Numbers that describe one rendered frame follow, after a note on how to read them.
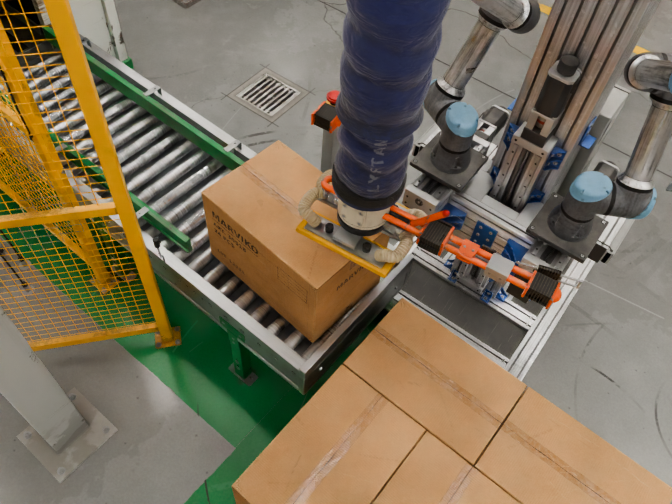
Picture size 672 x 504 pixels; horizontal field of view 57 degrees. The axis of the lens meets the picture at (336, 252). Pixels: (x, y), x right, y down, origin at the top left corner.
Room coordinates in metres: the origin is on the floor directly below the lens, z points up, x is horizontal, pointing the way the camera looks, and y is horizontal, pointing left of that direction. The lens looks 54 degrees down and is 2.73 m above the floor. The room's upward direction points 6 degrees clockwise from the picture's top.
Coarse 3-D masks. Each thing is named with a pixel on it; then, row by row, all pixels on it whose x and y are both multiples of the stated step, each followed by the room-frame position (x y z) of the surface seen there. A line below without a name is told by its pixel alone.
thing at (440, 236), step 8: (424, 224) 1.20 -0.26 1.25; (432, 224) 1.22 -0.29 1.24; (440, 224) 1.22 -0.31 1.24; (448, 224) 1.22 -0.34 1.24; (424, 232) 1.18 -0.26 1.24; (432, 232) 1.18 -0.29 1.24; (440, 232) 1.19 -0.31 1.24; (448, 232) 1.19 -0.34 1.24; (424, 240) 1.15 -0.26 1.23; (432, 240) 1.15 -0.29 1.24; (440, 240) 1.16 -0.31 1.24; (448, 240) 1.18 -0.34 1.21; (424, 248) 1.15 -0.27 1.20; (432, 248) 1.14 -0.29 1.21; (440, 248) 1.13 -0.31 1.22
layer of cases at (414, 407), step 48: (384, 336) 1.18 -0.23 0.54; (432, 336) 1.21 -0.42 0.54; (336, 384) 0.96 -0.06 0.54; (384, 384) 0.98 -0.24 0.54; (432, 384) 1.00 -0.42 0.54; (480, 384) 1.02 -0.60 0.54; (288, 432) 0.76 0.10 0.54; (336, 432) 0.77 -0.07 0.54; (384, 432) 0.79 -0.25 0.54; (432, 432) 0.81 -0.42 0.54; (480, 432) 0.83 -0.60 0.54; (528, 432) 0.85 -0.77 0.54; (576, 432) 0.87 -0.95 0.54; (240, 480) 0.57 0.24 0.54; (288, 480) 0.59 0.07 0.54; (336, 480) 0.61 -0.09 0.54; (384, 480) 0.63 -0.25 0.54; (432, 480) 0.64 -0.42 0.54; (480, 480) 0.66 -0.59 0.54; (528, 480) 0.68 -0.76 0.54; (576, 480) 0.70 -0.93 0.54; (624, 480) 0.72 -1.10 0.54
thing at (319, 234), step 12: (324, 216) 1.30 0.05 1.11; (300, 228) 1.24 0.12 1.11; (312, 228) 1.24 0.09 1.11; (324, 228) 1.25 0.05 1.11; (336, 228) 1.25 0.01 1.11; (324, 240) 1.20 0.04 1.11; (360, 240) 1.21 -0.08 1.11; (372, 240) 1.23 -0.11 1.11; (336, 252) 1.17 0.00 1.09; (348, 252) 1.17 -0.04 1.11; (360, 252) 1.17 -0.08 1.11; (372, 252) 1.17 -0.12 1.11; (360, 264) 1.13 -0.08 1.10; (372, 264) 1.13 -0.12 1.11; (384, 264) 1.13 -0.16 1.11; (384, 276) 1.09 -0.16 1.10
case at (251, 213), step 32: (256, 160) 1.67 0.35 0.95; (288, 160) 1.69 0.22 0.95; (224, 192) 1.49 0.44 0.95; (256, 192) 1.51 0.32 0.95; (288, 192) 1.52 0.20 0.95; (224, 224) 1.40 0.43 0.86; (256, 224) 1.36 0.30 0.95; (288, 224) 1.37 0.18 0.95; (224, 256) 1.42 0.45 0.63; (256, 256) 1.30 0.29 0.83; (288, 256) 1.23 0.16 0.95; (320, 256) 1.25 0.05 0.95; (256, 288) 1.31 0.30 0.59; (288, 288) 1.19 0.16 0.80; (320, 288) 1.13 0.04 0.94; (352, 288) 1.28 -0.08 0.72; (288, 320) 1.19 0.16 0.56; (320, 320) 1.14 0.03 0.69
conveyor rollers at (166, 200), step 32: (64, 96) 2.34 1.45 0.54; (64, 128) 2.13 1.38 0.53; (128, 128) 2.16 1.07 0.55; (160, 128) 2.18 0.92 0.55; (96, 160) 1.95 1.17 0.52; (160, 160) 1.97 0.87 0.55; (192, 160) 2.00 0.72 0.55; (96, 192) 1.75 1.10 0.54; (192, 224) 1.63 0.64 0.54; (224, 288) 1.32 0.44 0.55; (256, 320) 1.19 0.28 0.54
